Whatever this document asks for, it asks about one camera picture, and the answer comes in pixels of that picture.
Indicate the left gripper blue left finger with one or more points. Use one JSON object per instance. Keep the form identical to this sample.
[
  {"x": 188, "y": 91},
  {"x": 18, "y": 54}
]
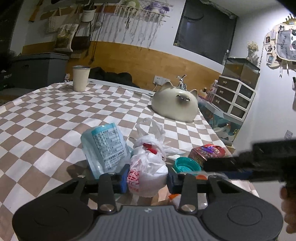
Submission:
[{"x": 123, "y": 178}]

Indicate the light blue snack pouch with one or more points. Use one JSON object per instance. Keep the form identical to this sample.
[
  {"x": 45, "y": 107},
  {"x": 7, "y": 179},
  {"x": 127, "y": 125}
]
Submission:
[{"x": 105, "y": 149}]

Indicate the white red plastic bag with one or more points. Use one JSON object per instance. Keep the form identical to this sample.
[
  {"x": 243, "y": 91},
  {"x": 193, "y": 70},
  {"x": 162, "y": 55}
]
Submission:
[{"x": 147, "y": 167}]

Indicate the teal plastic lid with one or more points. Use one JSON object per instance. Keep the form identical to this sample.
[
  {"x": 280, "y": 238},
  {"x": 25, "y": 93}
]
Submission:
[{"x": 185, "y": 164}]

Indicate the plastic water bottle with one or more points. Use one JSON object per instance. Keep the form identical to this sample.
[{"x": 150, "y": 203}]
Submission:
[{"x": 212, "y": 91}]

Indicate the glass fish tank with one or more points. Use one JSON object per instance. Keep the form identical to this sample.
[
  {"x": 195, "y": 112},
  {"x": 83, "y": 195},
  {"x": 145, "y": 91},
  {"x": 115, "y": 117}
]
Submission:
[{"x": 243, "y": 70}]

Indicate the teal illustrated box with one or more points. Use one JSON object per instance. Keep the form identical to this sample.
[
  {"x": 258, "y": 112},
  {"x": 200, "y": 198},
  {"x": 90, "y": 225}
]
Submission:
[{"x": 225, "y": 126}]

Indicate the cream metal cup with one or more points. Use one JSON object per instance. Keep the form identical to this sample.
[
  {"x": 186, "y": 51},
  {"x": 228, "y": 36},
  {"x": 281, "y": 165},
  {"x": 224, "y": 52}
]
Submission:
[{"x": 80, "y": 77}]

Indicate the red snack box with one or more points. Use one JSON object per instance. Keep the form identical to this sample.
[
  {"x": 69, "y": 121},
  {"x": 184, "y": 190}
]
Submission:
[{"x": 209, "y": 151}]

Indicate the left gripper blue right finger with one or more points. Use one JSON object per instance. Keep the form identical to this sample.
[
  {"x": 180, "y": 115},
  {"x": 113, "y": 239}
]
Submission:
[{"x": 172, "y": 183}]

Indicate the chrome faucet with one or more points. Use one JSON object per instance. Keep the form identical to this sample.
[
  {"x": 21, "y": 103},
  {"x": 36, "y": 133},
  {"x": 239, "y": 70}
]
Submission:
[{"x": 181, "y": 84}]

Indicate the dried flower vase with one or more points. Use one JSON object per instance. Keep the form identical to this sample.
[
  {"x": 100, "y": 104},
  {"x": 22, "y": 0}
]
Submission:
[{"x": 252, "y": 50}]

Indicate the checkered tablecloth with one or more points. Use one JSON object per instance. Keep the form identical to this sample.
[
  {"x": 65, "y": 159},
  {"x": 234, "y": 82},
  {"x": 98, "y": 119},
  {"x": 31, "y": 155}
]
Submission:
[{"x": 40, "y": 137}]

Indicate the cream cat shaped pot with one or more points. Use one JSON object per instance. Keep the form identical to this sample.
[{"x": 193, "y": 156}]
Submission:
[{"x": 176, "y": 104}]

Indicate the grey storage bin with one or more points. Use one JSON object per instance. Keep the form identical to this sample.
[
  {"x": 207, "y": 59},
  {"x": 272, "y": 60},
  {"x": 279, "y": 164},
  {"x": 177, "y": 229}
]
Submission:
[{"x": 38, "y": 70}]

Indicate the hanging tote bag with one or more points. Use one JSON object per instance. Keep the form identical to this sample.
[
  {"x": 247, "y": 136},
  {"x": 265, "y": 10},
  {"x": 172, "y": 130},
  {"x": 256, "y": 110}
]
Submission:
[{"x": 64, "y": 38}]

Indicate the dark window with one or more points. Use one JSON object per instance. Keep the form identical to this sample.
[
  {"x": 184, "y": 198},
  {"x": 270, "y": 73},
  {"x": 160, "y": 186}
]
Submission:
[{"x": 206, "y": 29}]

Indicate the white drawer organizer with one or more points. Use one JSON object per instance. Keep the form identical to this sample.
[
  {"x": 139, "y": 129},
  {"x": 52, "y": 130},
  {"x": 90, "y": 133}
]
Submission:
[{"x": 233, "y": 97}]

